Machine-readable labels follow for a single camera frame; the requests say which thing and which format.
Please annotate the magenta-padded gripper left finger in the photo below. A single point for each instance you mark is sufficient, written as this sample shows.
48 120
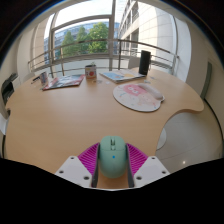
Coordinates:
74 168

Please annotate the metal balcony railing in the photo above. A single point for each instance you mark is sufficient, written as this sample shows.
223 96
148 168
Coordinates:
76 56

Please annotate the small white-red plant pot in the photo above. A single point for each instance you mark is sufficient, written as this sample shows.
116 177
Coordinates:
90 71

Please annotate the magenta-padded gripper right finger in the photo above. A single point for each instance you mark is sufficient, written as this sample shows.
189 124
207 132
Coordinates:
150 168

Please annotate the round pink printed mouse pad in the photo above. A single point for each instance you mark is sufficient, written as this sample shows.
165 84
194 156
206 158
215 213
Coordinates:
135 98

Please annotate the black cylindrical drink bottle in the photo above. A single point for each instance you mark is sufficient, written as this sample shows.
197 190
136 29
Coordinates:
144 62

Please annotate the red and black magazine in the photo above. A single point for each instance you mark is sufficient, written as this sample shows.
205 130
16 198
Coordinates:
63 81

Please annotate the small clear jar, dark lid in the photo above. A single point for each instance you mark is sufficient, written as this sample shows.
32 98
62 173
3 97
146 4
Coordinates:
44 78

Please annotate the white chair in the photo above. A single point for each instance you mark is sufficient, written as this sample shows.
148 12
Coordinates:
133 62

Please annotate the blue and white magazine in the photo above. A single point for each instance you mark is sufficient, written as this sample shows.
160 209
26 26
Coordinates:
120 76

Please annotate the mint green computer mouse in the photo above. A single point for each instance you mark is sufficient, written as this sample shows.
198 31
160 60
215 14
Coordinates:
112 160

